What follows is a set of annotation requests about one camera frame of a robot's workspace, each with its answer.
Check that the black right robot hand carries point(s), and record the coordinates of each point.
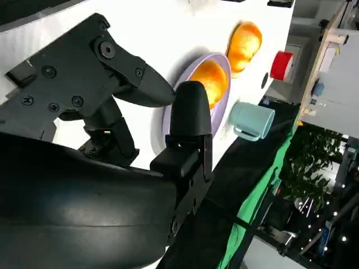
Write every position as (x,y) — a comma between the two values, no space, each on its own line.
(70,201)

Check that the orange and white bread roll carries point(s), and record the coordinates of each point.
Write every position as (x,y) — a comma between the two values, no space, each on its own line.
(244,47)
(216,84)

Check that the lilac plate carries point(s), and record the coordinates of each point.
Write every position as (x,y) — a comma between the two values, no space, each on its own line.
(220,119)

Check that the black cloth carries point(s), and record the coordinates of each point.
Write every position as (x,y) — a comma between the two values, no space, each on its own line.
(241,168)

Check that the green cloth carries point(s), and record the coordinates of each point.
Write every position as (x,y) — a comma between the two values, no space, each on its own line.
(252,207)

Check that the pale green mug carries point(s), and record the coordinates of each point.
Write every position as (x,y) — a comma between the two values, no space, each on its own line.
(252,117)

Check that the black round table grommet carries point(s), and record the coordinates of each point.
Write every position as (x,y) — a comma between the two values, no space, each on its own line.
(265,81)

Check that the green leafy plant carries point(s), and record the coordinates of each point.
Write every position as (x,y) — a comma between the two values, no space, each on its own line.
(311,165)

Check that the small blue box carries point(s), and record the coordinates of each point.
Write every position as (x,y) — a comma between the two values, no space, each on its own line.
(319,87)

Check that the wooden desk board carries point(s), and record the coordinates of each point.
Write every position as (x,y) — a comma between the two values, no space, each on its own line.
(317,70)

